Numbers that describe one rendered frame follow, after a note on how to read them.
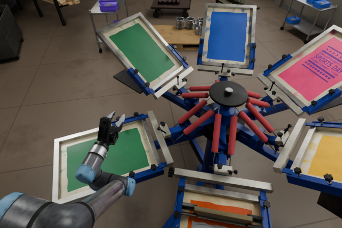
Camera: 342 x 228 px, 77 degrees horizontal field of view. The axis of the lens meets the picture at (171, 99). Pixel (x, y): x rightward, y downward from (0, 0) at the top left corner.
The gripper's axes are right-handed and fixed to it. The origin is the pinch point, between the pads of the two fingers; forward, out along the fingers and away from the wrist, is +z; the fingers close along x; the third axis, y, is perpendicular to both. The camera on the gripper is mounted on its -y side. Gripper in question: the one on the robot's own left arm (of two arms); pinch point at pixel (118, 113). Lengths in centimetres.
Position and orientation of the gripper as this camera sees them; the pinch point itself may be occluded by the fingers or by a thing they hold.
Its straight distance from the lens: 113.5
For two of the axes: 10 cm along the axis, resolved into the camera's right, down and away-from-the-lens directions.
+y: -1.3, 6.9, 7.1
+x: 9.6, 2.6, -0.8
